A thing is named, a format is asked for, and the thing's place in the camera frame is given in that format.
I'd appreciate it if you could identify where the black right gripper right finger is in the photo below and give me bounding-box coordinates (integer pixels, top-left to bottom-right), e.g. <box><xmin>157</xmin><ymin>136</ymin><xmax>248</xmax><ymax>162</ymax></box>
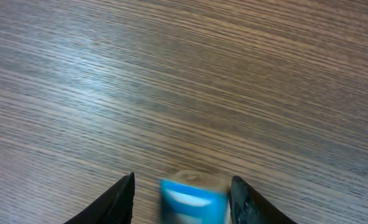
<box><xmin>229</xmin><ymin>175</ymin><xmax>296</xmax><ymax>224</ymax></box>

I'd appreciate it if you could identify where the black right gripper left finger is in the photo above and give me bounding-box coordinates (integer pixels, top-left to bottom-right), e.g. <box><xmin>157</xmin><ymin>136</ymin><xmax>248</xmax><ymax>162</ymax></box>
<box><xmin>65</xmin><ymin>172</ymin><xmax>135</xmax><ymax>224</ymax></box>

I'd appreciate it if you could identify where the block with blue D top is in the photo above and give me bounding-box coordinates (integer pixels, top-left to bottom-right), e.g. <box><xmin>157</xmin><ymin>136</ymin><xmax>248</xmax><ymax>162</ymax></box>
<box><xmin>159</xmin><ymin>170</ymin><xmax>230</xmax><ymax>224</ymax></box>

